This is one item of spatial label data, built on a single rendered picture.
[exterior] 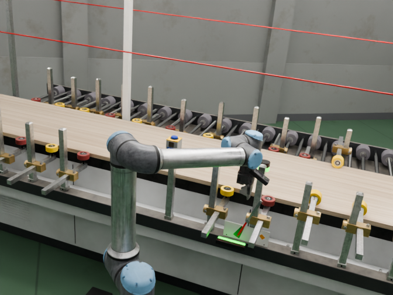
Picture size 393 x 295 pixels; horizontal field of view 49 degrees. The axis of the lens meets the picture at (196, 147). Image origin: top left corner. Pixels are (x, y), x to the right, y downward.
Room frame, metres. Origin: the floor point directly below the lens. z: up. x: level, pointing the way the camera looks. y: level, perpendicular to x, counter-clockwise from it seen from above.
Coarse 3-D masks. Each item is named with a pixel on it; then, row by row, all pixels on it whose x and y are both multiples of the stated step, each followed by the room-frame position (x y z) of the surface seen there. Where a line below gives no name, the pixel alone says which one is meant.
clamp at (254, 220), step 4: (248, 212) 2.09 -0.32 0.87; (248, 216) 2.06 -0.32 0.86; (252, 216) 2.05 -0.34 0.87; (260, 216) 2.06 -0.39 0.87; (264, 216) 2.06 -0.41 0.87; (252, 220) 2.05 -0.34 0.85; (256, 220) 2.04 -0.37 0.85; (260, 220) 2.03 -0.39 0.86; (264, 220) 2.03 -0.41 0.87; (268, 220) 2.02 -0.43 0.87; (252, 224) 2.05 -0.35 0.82; (264, 224) 2.03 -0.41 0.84; (268, 224) 2.02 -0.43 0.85; (268, 228) 2.02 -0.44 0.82
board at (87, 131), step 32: (0, 96) 3.64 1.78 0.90; (96, 128) 3.07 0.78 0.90; (128, 128) 3.14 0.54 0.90; (160, 128) 3.20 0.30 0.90; (288, 160) 2.79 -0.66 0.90; (288, 192) 2.32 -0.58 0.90; (320, 192) 2.35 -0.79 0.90; (352, 192) 2.39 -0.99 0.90; (384, 192) 2.43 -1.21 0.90; (384, 224) 2.05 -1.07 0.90
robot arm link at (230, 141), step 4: (228, 136) 1.94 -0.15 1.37; (232, 136) 1.95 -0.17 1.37; (236, 136) 1.95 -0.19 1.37; (240, 136) 1.96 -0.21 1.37; (244, 136) 1.97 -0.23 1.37; (224, 140) 1.93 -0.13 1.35; (228, 140) 1.90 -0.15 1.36; (232, 140) 1.91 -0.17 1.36; (236, 140) 1.91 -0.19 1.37; (240, 140) 1.90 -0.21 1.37; (244, 140) 1.94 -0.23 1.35; (248, 140) 1.95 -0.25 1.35; (224, 144) 1.92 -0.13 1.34; (228, 144) 1.89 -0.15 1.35; (232, 144) 1.90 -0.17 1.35; (236, 144) 1.88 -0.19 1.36
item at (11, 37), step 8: (8, 0) 3.87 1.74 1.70; (8, 8) 3.87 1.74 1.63; (8, 16) 3.87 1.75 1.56; (8, 24) 3.88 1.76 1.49; (8, 40) 3.88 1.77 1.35; (16, 64) 3.91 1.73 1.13; (16, 72) 3.90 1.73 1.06; (16, 80) 3.89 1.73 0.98; (16, 88) 3.88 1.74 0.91; (16, 96) 3.87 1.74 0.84
